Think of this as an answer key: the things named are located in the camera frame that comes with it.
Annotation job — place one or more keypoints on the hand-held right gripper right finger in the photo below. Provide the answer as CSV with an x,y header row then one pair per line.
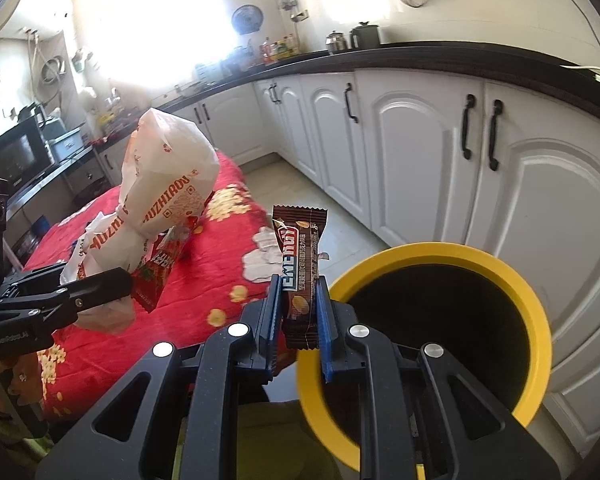
x,y
326,340

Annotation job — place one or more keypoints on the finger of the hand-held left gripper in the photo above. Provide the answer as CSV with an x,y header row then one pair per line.
x,y
30,277
105,287

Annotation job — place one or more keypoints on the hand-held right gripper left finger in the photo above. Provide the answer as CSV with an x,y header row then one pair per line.
x,y
269,340

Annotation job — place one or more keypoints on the red snack packet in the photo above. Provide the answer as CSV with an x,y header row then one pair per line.
x,y
152,277

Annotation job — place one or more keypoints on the brown snack bar wrapper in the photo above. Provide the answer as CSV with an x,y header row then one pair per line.
x,y
295,260

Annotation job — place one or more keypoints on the white printed plastic bag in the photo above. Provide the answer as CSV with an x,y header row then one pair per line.
x,y
165,170

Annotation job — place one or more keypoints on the yellow-rimmed black trash bin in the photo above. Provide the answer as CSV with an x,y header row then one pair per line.
x,y
430,252

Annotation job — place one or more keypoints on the red floral blanket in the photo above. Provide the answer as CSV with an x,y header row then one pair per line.
x,y
220,265

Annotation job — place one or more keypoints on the black microwave oven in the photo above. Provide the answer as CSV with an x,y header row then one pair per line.
x,y
15,160

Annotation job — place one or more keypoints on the grey storage box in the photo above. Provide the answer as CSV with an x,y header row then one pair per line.
x,y
65,144

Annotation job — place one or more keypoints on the white water heater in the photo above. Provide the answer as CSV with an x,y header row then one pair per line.
x,y
35,10

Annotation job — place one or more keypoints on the bright kitchen window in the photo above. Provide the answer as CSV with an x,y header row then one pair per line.
x,y
165,10

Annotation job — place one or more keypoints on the group of condiment bottles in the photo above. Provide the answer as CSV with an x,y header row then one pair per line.
x,y
280,49

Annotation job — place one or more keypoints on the small steel pot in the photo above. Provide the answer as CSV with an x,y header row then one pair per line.
x,y
337,42

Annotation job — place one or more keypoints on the black kitchen countertop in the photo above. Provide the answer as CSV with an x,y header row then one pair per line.
x,y
430,55

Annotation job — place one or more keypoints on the dark green pot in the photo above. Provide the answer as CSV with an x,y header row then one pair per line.
x,y
364,37

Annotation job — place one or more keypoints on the blue round wall plate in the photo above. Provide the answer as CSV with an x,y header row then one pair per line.
x,y
247,19

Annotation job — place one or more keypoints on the hanging wall rack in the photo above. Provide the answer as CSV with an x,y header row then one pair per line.
x,y
292,2

